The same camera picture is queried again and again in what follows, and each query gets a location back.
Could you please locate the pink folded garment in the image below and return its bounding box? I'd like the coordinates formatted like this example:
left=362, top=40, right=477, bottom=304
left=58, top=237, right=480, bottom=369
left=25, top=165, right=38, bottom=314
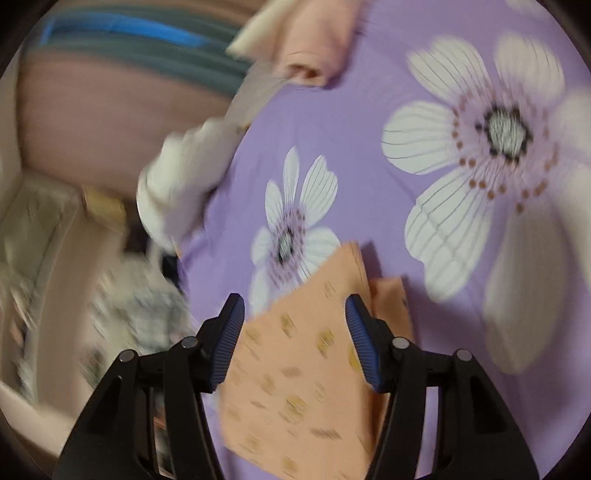
left=270, top=0, right=365, bottom=88

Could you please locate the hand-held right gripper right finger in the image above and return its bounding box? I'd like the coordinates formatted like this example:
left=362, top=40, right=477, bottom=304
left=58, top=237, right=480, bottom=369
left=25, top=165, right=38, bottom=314
left=345, top=294, right=539, bottom=480

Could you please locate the white fluffy blanket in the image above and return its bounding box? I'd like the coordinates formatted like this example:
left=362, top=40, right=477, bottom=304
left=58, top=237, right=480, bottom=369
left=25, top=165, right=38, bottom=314
left=136, top=115, right=250, bottom=252

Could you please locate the teal curtain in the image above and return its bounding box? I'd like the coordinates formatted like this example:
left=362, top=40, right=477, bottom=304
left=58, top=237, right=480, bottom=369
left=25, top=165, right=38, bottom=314
left=28, top=11, right=252, bottom=97

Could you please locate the beige curtain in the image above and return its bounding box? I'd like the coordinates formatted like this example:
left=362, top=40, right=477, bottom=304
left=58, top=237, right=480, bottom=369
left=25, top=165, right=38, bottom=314
left=18, top=51, right=241, bottom=195

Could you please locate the purple floral bedsheet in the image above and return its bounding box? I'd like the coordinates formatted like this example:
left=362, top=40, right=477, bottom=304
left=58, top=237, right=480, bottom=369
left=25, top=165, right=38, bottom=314
left=175, top=0, right=591, bottom=480

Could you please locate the grey plaid blanket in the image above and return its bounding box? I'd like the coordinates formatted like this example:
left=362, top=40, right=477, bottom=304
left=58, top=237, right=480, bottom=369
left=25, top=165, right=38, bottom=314
left=92, top=258, right=190, bottom=352

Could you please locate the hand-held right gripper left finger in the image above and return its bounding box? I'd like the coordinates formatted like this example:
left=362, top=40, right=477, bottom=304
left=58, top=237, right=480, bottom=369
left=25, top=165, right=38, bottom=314
left=53, top=294, right=245, bottom=480

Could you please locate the orange duck print shirt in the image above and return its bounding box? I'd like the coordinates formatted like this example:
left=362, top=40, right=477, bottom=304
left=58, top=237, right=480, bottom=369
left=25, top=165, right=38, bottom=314
left=217, top=241, right=414, bottom=480

